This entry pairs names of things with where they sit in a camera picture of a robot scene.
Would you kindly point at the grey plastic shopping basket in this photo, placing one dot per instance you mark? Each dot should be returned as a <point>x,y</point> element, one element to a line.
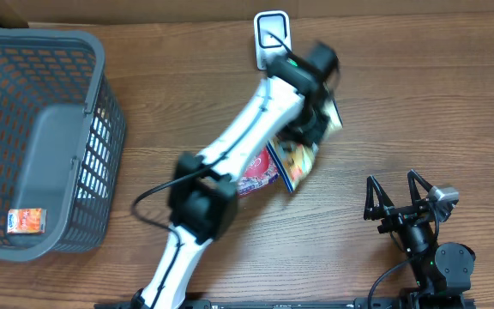
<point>61,138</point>

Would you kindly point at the small orange juice carton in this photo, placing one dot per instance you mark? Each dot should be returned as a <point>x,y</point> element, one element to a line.
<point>26,221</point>

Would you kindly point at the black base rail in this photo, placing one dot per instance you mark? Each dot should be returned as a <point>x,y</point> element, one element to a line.
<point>294,304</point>

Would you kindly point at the cream snack bag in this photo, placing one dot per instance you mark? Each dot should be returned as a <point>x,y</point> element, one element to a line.
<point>294,161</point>

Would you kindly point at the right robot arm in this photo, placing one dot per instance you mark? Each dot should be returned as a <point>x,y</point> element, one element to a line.
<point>442,272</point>

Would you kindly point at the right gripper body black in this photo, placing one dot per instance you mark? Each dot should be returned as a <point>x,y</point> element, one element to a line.
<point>398,216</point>

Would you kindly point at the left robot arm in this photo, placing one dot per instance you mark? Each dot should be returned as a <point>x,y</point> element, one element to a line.
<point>204,195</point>

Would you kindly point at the white barcode scanner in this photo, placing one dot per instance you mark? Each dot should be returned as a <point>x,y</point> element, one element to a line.
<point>272,35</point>

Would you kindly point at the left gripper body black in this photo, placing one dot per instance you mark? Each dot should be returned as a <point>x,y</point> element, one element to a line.
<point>311,124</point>

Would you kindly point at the red purple snack pack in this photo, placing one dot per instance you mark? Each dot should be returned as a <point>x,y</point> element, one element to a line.
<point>262,171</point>

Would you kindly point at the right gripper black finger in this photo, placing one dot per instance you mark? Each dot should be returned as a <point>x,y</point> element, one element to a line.
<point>414,179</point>
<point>377,202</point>

